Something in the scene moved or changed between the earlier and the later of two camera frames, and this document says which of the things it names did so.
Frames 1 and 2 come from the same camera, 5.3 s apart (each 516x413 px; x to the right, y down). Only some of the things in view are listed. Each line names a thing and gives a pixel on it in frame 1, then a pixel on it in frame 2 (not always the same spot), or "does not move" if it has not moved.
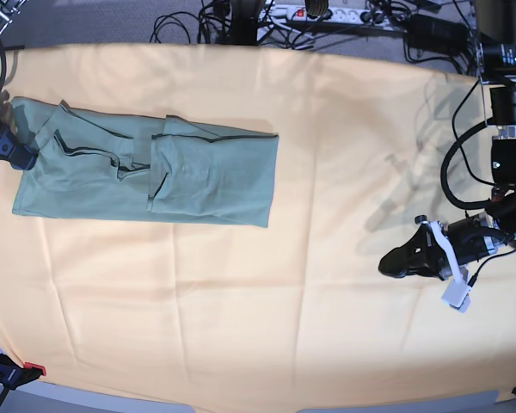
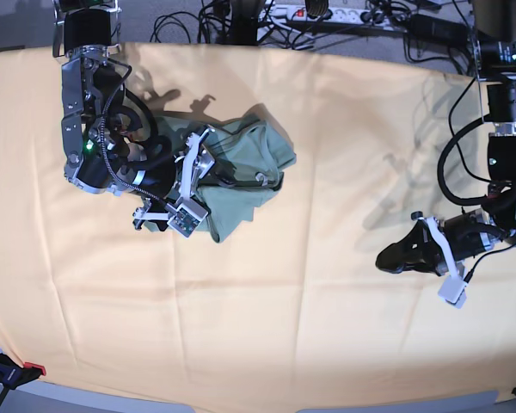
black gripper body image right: [466, 238] does not move
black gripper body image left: [7, 141] → [159, 176]
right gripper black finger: [421, 255] does not move
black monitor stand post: [245, 17] does not move
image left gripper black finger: [23, 157] → [223, 173]
